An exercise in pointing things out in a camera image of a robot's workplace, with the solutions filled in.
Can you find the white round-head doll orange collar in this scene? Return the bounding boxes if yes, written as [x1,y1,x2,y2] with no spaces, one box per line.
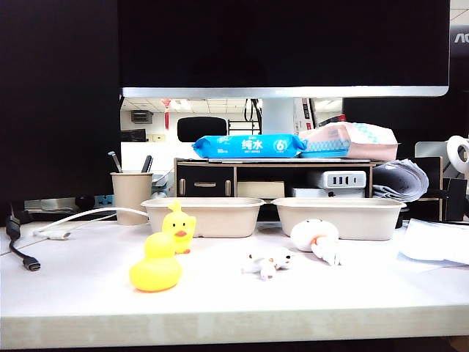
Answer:
[290,216,341,267]

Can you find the round yellow rubber duck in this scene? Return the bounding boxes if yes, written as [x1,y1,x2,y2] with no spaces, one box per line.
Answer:
[128,232,183,293]

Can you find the small beige box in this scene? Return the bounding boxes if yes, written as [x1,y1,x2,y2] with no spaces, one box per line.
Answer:
[237,180,286,199]

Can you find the beige paper pulp box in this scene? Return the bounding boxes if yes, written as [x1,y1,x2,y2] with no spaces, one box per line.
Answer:
[140,197,266,238]
[271,197,408,241]

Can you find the flat white box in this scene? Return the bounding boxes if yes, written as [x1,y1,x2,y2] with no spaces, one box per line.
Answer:
[292,187,366,199]

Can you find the black box-shaped device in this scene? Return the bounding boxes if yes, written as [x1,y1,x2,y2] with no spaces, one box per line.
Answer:
[442,177,469,223]

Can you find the wooden black desk organizer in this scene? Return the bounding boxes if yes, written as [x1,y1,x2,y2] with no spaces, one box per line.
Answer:
[174,156,445,221]

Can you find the blue wet wipes pack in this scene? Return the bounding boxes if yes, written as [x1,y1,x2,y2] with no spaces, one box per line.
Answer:
[191,133,308,159]

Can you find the white monitor stand column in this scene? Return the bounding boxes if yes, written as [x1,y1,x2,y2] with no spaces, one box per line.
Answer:
[262,97,295,135]

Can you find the white cardboard carton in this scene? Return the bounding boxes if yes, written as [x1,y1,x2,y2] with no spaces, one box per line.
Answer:
[293,97,317,135]

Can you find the beige paper cup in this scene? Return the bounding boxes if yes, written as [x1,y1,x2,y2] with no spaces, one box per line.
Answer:
[110,171,154,226]

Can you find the white multi-port charger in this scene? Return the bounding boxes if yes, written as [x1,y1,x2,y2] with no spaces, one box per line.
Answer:
[322,170,367,190]

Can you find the pencil with silver tip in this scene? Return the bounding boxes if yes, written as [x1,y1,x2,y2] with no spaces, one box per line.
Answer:
[107,150,123,173]

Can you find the silver power strip with socket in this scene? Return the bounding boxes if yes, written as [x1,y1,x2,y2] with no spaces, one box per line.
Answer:
[23,194,117,213]

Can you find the large black silver-bezel monitor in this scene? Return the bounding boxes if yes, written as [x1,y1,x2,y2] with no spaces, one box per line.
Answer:
[117,0,451,98]

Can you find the pink tissue pack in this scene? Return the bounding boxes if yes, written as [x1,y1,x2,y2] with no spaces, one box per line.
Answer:
[298,122,402,161]

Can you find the black round plug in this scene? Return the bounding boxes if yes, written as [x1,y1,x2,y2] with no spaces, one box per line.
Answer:
[74,194,96,210]

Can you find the rolled grey papers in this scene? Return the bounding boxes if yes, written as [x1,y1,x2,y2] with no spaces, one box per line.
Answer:
[372,158,430,203]

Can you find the black AOC monitor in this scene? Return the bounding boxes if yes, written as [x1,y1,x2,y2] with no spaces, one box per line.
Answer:
[342,24,469,162]

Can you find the silver metal plate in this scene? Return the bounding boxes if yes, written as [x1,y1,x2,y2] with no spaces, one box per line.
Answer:
[415,141,450,158]

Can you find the dark monitor with silver base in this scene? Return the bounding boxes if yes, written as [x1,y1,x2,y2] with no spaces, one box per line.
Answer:
[0,0,122,221]

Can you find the white paper sheets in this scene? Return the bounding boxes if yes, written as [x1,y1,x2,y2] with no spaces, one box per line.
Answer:
[397,218,469,267]

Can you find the white tape roll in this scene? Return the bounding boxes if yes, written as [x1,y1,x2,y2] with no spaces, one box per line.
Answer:
[446,134,469,164]

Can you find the white cable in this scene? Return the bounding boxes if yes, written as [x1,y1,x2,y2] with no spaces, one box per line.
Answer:
[32,206,150,241]

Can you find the black USB-C cable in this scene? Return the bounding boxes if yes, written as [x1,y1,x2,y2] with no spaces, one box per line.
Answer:
[4,210,42,273]

